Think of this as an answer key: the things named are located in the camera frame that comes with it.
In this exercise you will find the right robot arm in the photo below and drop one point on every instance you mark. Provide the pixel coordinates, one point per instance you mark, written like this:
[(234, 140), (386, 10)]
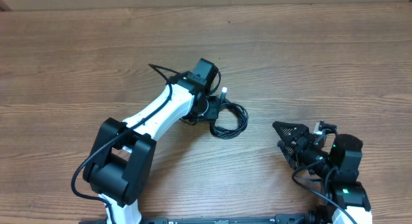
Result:
[(326, 164)]

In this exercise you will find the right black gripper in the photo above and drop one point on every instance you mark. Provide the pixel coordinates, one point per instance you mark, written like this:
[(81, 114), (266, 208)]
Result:
[(300, 130)]

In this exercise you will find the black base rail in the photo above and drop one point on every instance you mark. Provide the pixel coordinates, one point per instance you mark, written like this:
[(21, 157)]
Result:
[(219, 220)]

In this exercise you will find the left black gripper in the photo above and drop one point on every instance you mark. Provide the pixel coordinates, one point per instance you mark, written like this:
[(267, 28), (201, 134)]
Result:
[(214, 112)]

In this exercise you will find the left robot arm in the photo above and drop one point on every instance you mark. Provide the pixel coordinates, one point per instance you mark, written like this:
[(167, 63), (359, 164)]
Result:
[(120, 160)]

